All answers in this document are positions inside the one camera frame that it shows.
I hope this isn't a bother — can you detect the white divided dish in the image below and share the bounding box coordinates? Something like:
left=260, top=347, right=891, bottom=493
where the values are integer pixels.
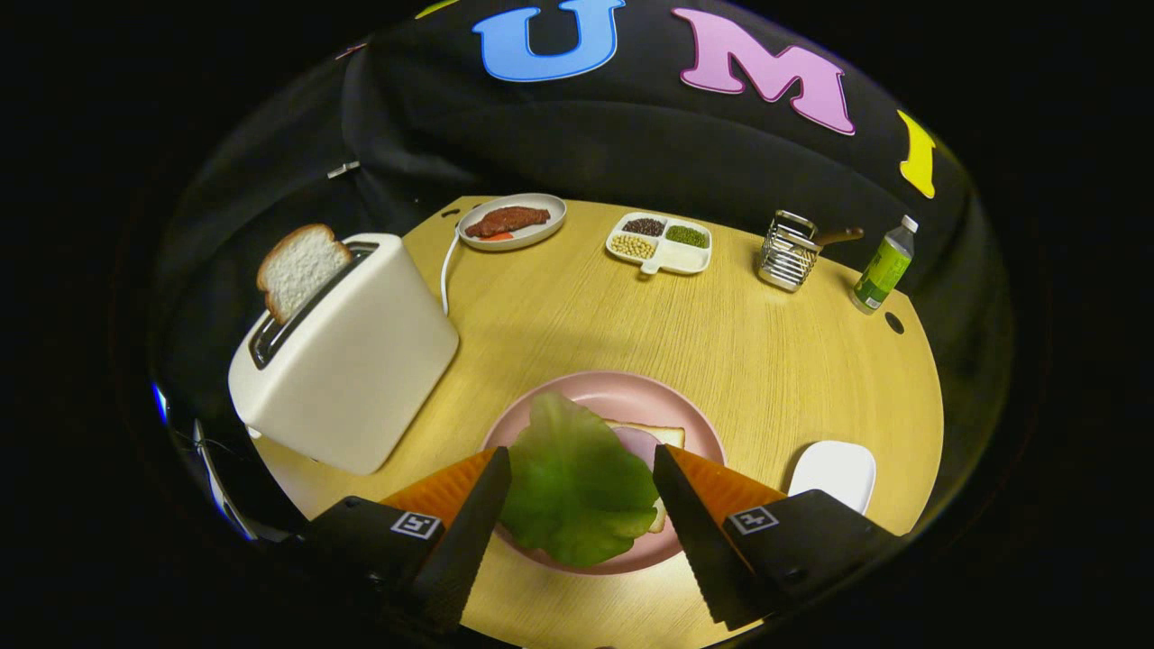
left=605, top=211, right=713, bottom=276

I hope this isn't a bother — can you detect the green label water bottle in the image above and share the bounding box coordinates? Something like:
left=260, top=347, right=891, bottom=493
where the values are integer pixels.
left=849, top=215, right=920, bottom=315

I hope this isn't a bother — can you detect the bread slice with ham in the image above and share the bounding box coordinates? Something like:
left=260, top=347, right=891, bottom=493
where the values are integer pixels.
left=602, top=419, right=686, bottom=535

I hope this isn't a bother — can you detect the white square plate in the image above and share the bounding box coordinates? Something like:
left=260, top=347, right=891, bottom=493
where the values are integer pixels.
left=788, top=440, right=877, bottom=516

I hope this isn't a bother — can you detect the pink round plate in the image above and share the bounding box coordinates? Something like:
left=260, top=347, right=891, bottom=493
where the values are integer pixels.
left=481, top=370, right=728, bottom=576

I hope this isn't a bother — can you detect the toasted bread slice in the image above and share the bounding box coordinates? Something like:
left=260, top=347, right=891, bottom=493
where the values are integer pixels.
left=256, top=224, right=354, bottom=325

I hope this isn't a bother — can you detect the green lettuce leaf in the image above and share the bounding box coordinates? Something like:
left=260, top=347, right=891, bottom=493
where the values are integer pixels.
left=499, top=390, right=662, bottom=568

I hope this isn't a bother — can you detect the brown meat slice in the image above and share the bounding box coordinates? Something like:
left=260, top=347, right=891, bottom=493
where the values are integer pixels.
left=465, top=206, right=552, bottom=239

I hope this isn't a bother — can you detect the metal wire utensil holder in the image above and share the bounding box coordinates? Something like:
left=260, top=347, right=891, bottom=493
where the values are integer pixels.
left=758, top=210, right=820, bottom=293

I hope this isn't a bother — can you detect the black backdrop cloth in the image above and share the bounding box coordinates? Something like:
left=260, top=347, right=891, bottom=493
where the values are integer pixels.
left=149, top=0, right=1015, bottom=542

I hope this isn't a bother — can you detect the white toaster cable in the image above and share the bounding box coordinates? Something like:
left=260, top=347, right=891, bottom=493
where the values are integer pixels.
left=439, top=225, right=463, bottom=316

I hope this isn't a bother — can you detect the white toaster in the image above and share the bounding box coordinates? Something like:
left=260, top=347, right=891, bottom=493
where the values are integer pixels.
left=228, top=233, right=461, bottom=476

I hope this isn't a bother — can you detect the pink ham slice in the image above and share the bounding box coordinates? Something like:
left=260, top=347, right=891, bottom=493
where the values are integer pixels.
left=613, top=425, right=664, bottom=474

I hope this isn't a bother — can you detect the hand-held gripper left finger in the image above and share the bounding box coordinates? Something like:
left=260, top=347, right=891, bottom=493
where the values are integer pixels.
left=298, top=446, right=513, bottom=632

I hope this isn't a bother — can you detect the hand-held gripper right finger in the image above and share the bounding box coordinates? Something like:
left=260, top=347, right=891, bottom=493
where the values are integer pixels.
left=653, top=443, right=902, bottom=632

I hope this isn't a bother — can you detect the white oval plate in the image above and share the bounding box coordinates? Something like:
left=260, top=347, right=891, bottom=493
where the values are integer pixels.
left=457, top=193, right=568, bottom=251

